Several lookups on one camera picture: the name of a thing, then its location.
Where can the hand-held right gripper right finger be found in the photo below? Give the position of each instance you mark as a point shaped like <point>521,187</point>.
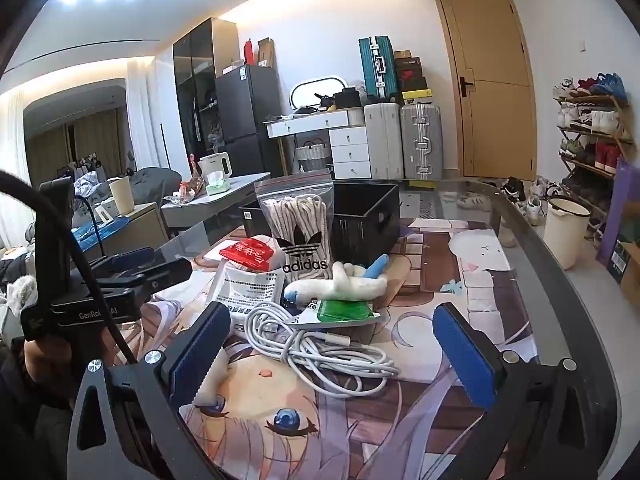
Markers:
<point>467,355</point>

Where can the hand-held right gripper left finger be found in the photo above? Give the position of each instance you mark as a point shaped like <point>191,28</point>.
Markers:
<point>200,347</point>

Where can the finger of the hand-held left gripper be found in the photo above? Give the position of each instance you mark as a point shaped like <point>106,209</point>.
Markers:
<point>129,261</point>
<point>160,277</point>

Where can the white printed packet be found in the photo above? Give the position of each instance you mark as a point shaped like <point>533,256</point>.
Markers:
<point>245,287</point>

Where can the red and white packet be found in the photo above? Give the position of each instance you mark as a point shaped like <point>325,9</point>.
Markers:
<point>245,255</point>

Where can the green and white packet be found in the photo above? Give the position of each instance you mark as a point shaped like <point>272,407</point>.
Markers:
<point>345,310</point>

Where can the white and blue soft toy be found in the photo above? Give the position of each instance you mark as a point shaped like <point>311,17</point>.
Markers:
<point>340,287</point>

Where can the zip bag of striped laces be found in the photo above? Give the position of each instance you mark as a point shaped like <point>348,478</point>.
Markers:
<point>300,230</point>

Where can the black storage box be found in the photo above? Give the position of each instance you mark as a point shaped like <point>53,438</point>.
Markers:
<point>367,220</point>

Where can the person's left forearm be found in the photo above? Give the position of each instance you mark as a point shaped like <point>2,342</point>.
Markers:
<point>25,430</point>

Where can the person's left hand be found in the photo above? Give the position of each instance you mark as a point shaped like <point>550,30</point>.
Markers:
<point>42,362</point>

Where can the cream trash can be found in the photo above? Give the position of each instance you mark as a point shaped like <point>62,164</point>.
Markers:
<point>121,196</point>

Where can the printed table mat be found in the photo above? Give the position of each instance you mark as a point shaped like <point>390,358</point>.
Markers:
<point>440,270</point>

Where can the red snack wrappers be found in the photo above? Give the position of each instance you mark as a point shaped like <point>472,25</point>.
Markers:
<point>187,187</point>

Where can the grey side table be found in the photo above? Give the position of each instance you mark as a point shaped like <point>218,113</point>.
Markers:
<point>220,205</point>

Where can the green tissue box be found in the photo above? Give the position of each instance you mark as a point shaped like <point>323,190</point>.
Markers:
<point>217,187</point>

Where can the white electric kettle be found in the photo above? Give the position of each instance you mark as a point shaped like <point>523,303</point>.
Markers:
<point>212,165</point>

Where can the white bucket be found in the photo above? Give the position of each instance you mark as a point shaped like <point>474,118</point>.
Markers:
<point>565,235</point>

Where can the pile of shoes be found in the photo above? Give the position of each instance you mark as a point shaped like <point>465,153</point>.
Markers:
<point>520,197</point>

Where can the cardboard box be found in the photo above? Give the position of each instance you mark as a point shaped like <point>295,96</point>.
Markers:
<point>627,270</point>

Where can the black fridge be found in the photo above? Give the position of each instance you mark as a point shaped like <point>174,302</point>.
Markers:
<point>247,115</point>

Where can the dark glass cabinet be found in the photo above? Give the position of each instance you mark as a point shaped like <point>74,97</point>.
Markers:
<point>197,85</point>

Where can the wicker laundry basket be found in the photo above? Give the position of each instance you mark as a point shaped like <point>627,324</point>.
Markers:
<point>312,157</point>

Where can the purple bag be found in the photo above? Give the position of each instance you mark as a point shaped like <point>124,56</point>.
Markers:
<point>620,205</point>

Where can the silver suitcase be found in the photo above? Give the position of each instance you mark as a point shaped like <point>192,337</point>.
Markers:
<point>421,142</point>

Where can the white desk with drawers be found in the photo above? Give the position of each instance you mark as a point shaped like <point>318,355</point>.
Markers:
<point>345,145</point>

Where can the white suitcase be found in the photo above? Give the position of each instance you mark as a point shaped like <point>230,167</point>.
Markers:
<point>382,142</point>

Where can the oval mirror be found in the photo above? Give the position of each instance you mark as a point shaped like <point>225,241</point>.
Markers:
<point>307,91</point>

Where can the red bag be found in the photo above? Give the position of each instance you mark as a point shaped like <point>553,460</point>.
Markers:
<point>248,52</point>

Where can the wooden door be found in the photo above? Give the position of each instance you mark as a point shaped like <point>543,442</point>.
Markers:
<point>492,110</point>

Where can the wooden shoe rack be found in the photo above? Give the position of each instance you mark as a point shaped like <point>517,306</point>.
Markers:
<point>592,130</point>

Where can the black bag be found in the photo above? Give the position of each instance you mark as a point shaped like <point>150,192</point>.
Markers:
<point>346,99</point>

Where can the yellow and black shoe box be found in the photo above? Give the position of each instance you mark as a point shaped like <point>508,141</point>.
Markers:
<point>417,95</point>

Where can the black shoe box red logo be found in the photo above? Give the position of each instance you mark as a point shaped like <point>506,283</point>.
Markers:
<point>410,67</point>

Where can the teal suitcase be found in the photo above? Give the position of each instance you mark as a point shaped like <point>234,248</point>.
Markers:
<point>377,67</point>

